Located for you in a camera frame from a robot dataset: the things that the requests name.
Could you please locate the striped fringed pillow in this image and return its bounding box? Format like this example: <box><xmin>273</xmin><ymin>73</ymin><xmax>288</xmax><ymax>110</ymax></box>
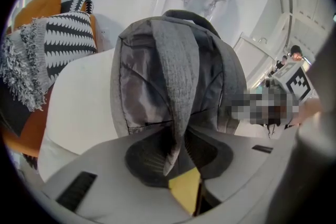
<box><xmin>0</xmin><ymin>17</ymin><xmax>51</xmax><ymax>113</ymax></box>

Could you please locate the black white zigzag pillow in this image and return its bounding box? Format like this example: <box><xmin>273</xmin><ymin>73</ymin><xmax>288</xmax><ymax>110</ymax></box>
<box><xmin>43</xmin><ymin>12</ymin><xmax>98</xmax><ymax>84</ymax></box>

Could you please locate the white round beanbag chair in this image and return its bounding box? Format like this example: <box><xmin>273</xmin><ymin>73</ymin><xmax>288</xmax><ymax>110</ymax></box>
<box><xmin>38</xmin><ymin>47</ymin><xmax>300</xmax><ymax>218</ymax></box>

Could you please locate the black backpack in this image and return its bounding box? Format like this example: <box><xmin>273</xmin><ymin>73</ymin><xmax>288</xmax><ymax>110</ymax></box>
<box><xmin>110</xmin><ymin>9</ymin><xmax>247</xmax><ymax>177</ymax></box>

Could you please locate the white sink cabinet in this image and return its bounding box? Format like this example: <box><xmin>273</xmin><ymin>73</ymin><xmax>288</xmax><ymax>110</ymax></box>
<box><xmin>233</xmin><ymin>33</ymin><xmax>279</xmax><ymax>88</ymax></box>

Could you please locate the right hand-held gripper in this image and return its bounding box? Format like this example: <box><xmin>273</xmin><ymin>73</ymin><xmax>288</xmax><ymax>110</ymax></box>
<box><xmin>264</xmin><ymin>60</ymin><xmax>316</xmax><ymax>103</ymax></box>

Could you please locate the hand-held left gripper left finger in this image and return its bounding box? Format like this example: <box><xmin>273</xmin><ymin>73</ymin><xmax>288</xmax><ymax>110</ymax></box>
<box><xmin>41</xmin><ymin>128</ymin><xmax>195</xmax><ymax>224</ymax></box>

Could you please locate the person's right forearm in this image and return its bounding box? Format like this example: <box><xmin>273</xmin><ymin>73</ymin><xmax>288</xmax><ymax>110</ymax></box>
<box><xmin>299</xmin><ymin>98</ymin><xmax>323</xmax><ymax>124</ymax></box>

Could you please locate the black white striped sofa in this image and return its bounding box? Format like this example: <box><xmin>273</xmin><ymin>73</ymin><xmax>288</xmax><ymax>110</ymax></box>
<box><xmin>0</xmin><ymin>0</ymin><xmax>98</xmax><ymax>168</ymax></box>

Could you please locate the large orange cushion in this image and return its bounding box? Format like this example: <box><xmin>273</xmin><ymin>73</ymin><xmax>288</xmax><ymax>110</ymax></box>
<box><xmin>13</xmin><ymin>0</ymin><xmax>65</xmax><ymax>30</ymax></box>

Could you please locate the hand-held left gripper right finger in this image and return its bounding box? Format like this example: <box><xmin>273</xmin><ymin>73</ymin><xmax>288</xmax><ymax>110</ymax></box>
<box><xmin>185</xmin><ymin>125</ymin><xmax>301</xmax><ymax>217</ymax></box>

